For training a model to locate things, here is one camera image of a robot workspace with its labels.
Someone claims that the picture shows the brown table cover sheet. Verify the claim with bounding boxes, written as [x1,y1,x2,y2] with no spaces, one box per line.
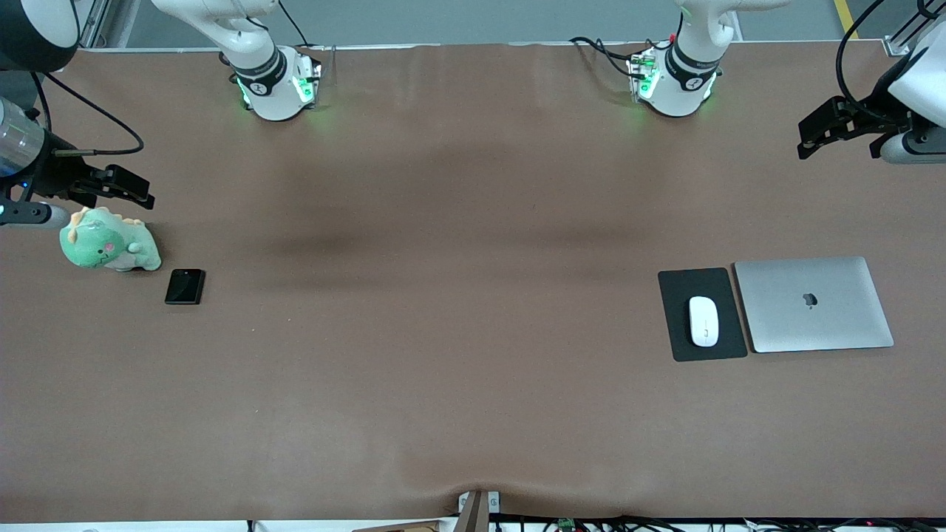
[0,41,946,522]

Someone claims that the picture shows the black smartphone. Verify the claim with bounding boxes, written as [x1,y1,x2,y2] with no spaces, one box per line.
[164,268,206,306]

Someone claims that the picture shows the black mouse pad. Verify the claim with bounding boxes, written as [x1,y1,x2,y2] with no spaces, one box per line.
[658,267,749,363]

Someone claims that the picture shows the black base cable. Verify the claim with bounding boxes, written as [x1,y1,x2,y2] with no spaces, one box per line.
[569,35,647,78]
[277,0,311,49]

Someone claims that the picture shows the black right base cable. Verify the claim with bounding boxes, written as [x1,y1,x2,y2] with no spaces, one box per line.
[277,0,311,49]

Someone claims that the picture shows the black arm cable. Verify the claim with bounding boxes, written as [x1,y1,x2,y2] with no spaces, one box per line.
[30,70,145,157]
[835,0,946,123]

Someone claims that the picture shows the black left base cable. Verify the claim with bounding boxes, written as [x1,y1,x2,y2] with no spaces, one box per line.
[569,35,647,78]

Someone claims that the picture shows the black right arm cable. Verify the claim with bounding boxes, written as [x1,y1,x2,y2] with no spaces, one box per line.
[30,70,145,157]

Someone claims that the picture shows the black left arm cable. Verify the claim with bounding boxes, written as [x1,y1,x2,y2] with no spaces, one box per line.
[835,0,946,123]

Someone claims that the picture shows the white computer mouse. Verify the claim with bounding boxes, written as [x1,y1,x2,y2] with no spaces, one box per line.
[689,296,720,347]

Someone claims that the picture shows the green dinosaur plush toy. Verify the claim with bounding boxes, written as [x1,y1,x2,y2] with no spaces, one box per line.
[59,205,163,273]

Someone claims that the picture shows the silver closed laptop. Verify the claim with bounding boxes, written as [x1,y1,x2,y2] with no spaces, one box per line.
[733,256,895,354]

